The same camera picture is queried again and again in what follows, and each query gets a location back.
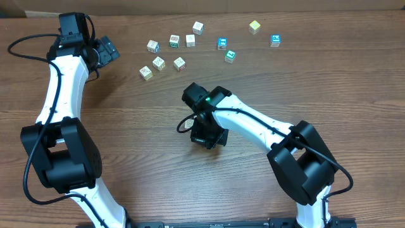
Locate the blue T block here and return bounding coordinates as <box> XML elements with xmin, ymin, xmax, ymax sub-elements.
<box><xmin>217</xmin><ymin>37</ymin><xmax>227</xmax><ymax>50</ymax></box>

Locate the white X block yellow side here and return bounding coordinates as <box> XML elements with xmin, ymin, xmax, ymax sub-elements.
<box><xmin>153</xmin><ymin>56</ymin><xmax>166</xmax><ymax>71</ymax></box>

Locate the yellow top block far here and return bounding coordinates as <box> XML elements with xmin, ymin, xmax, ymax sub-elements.
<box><xmin>249</xmin><ymin>20</ymin><xmax>261</xmax><ymax>35</ymax></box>

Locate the white block red trim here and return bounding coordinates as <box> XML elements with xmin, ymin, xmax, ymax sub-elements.
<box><xmin>184</xmin><ymin>119</ymin><xmax>194</xmax><ymax>130</ymax></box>

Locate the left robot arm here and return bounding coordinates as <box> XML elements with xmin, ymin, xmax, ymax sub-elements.
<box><xmin>20</xmin><ymin>12</ymin><xmax>131</xmax><ymax>227</ymax></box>

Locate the white block green side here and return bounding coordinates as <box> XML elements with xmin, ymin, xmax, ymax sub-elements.
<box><xmin>169</xmin><ymin>35</ymin><xmax>180</xmax><ymax>48</ymax></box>

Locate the white block red side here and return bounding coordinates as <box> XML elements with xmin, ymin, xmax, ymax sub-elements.
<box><xmin>173</xmin><ymin>57</ymin><xmax>186</xmax><ymax>72</ymax></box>

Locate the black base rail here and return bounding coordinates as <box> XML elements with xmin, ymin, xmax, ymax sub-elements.
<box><xmin>75</xmin><ymin>217</ymin><xmax>358</xmax><ymax>228</ymax></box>

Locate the white block blue side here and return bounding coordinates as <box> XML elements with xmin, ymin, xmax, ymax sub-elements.
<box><xmin>147</xmin><ymin>40</ymin><xmax>159</xmax><ymax>53</ymax></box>

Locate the green L block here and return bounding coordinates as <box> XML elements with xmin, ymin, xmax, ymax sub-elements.
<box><xmin>224</xmin><ymin>50</ymin><xmax>237</xmax><ymax>63</ymax></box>

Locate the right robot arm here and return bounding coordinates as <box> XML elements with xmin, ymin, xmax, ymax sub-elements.
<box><xmin>182</xmin><ymin>83</ymin><xmax>338</xmax><ymax>227</ymax></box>

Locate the blue P block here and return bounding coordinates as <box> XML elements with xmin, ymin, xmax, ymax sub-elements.
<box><xmin>270</xmin><ymin>34</ymin><xmax>282</xmax><ymax>48</ymax></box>

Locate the white block top centre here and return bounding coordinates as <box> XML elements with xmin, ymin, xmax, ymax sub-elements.
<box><xmin>192</xmin><ymin>21</ymin><xmax>204</xmax><ymax>35</ymax></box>

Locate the plain white number block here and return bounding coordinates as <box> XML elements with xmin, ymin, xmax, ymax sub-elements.
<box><xmin>185</xmin><ymin>34</ymin><xmax>196</xmax><ymax>48</ymax></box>

